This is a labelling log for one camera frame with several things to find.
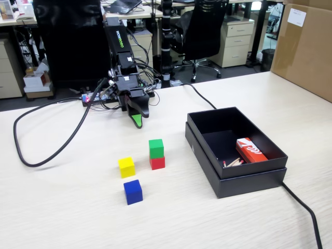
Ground long black table cable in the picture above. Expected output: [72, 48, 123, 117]
[181, 83, 324, 249]

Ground black trash bin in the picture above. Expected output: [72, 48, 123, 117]
[260, 48, 276, 73]

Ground thick black looped cable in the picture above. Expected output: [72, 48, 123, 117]
[12, 77, 108, 168]

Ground blue wooden cube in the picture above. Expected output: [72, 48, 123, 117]
[123, 179, 144, 206]

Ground white drawer cabinet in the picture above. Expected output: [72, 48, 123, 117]
[209, 19, 256, 69]

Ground black laptop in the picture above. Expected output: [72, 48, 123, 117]
[108, 0, 143, 15]

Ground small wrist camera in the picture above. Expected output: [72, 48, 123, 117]
[105, 80, 120, 101]

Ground orange white matchbox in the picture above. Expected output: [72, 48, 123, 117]
[236, 137, 269, 164]

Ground large black panel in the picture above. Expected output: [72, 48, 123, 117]
[32, 0, 113, 89]

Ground green wooden cube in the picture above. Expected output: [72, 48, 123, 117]
[148, 139, 164, 159]

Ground stacked white floor boxes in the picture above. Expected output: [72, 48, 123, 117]
[23, 66, 54, 100]

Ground large brown cardboard box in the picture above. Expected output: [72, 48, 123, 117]
[269, 0, 332, 103]

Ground white paper label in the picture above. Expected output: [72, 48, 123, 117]
[287, 7, 308, 27]

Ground black cardboard box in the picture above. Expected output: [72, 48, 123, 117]
[185, 106, 289, 199]

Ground small framed picture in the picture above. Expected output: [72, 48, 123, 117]
[0, 0, 15, 21]

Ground red wooden cube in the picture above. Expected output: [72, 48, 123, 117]
[149, 156, 166, 171]

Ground black mesh office chair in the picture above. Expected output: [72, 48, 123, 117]
[172, 0, 229, 84]

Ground black robot base with board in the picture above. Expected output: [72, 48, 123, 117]
[81, 89, 156, 110]

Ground black camera stand pole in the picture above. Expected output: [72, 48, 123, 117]
[160, 0, 174, 89]

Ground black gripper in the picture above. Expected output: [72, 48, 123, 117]
[115, 74, 150, 130]

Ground thin black servo wires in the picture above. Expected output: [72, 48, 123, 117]
[126, 27, 162, 107]

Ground yellow wooden cube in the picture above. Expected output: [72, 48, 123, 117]
[118, 156, 136, 179]

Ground beige drawer pedestal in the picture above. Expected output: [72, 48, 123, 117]
[129, 32, 155, 70]

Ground beige filing cabinet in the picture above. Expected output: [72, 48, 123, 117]
[0, 38, 25, 100]

